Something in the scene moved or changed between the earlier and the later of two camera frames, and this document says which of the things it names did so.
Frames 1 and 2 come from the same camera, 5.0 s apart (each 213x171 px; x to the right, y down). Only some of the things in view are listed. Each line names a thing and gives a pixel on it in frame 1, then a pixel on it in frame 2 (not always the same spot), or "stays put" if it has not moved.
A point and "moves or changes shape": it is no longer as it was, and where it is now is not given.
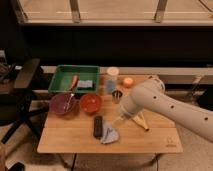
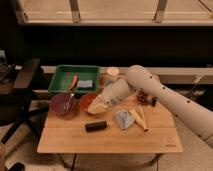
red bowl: [90, 102] stays put
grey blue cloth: [111, 135] -> [124, 119]
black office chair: [16, 80] stays put
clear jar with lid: [111, 80] stays put
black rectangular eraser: [98, 126] moves or changes shape
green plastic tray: [64, 74] stays put
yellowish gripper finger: [118, 122] -> [98, 105]
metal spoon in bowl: [69, 99] stays put
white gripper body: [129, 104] -> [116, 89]
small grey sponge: [84, 83] stays put
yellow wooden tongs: [140, 119] stays put
